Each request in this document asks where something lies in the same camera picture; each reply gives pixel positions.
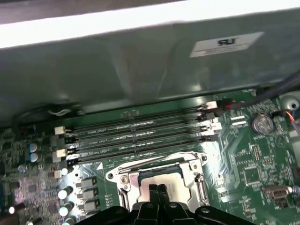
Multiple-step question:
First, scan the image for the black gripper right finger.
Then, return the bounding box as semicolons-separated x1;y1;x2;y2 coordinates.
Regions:
159;184;258;225

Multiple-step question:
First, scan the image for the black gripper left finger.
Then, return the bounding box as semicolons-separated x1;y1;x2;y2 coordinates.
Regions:
75;184;165;225

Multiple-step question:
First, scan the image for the silver CPU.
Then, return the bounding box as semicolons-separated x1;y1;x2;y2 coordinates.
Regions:
138;167;190;203

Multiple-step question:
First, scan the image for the metal socket cover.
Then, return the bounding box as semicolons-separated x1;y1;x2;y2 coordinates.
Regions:
119;161;209;209

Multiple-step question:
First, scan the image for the thin metal locking lever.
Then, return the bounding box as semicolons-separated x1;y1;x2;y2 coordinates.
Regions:
109;151;208;175

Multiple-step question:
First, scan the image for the CPU socket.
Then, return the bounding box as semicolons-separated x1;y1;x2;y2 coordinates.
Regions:
105;151;210;211

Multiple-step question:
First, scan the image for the RAM slot with white clips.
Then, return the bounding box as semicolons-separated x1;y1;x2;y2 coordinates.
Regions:
52;121;222;163
54;101;218;136

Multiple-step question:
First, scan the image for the green motherboard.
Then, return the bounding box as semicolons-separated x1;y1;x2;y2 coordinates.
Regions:
0;90;300;225

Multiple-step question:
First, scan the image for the silver coin cell battery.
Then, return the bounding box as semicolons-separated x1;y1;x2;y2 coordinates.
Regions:
250;112;275;135

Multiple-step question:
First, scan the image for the black open PC case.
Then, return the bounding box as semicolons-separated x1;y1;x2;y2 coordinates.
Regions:
0;0;300;132

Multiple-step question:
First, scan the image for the white label sticker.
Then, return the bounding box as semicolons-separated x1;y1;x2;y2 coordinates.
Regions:
189;31;264;58

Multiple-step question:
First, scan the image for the black wire with red connector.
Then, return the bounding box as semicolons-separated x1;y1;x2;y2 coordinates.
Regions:
217;70;300;111

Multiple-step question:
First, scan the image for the braided wire with black connector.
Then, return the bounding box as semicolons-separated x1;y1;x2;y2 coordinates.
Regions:
271;109;300;134

